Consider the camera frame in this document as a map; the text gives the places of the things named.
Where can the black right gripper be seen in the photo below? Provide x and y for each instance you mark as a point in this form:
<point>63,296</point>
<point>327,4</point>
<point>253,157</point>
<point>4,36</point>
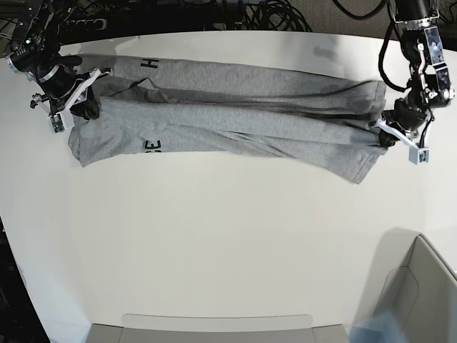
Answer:
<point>65,90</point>

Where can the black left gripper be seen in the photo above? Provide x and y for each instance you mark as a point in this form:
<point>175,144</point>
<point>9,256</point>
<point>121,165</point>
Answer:
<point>398,125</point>

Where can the grey T-shirt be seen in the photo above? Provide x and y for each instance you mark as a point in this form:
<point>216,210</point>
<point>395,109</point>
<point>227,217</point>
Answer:
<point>153,105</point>

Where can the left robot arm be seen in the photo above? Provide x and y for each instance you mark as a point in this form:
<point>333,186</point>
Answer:
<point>429,86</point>

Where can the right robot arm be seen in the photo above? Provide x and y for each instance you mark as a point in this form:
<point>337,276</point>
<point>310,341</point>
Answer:
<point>34,51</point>

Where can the grey plastic bin right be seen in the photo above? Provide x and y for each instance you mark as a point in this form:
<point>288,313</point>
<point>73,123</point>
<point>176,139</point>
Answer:
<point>425,290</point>

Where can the grey plastic bin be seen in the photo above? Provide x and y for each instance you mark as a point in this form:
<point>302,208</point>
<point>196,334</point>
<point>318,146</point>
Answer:
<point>425,290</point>
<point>148,328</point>

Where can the blue cloth blurred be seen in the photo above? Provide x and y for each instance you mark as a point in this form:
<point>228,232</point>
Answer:
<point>384,327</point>

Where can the grey plastic bin bottom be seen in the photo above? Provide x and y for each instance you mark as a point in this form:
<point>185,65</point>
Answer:
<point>148,328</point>

